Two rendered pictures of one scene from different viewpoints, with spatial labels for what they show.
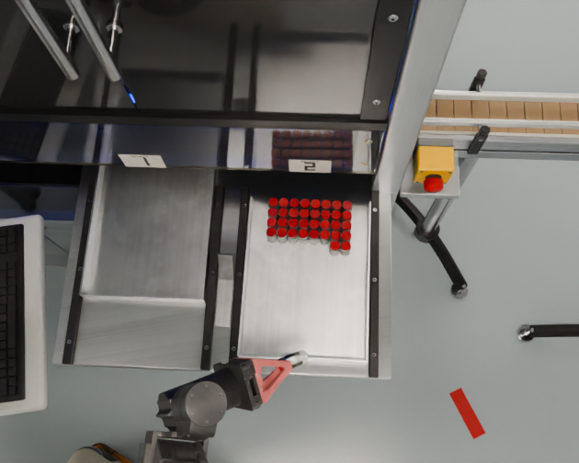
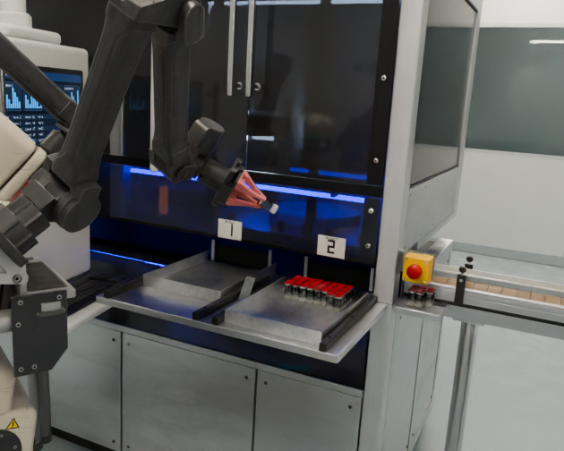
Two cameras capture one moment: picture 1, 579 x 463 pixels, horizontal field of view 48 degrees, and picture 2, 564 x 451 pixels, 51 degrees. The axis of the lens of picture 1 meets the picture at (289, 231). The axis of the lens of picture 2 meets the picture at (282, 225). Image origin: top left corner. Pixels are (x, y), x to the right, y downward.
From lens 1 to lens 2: 1.42 m
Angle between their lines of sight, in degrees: 61
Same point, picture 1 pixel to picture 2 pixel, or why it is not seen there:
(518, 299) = not seen: outside the picture
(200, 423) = (204, 123)
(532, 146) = (505, 303)
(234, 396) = (224, 170)
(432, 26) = (402, 83)
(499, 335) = not seen: outside the picture
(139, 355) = (155, 306)
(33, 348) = (84, 311)
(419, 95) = (399, 151)
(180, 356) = (183, 312)
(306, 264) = (304, 308)
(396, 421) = not seen: outside the picture
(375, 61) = (375, 116)
